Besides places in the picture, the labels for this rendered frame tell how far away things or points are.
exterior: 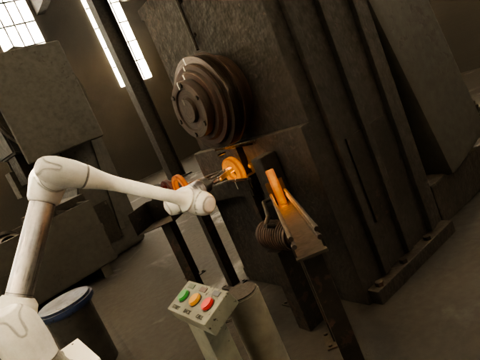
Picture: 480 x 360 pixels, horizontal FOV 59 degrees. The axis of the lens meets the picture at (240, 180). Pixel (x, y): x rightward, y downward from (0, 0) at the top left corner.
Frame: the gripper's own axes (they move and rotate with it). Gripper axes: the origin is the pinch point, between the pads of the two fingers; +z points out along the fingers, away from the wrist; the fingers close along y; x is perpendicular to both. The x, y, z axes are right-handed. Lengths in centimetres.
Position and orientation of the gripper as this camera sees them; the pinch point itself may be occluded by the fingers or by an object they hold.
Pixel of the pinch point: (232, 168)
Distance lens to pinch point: 218.0
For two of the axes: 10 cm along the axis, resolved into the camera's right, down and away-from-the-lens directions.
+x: -4.2, -8.8, -2.0
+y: 5.5, -0.7, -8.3
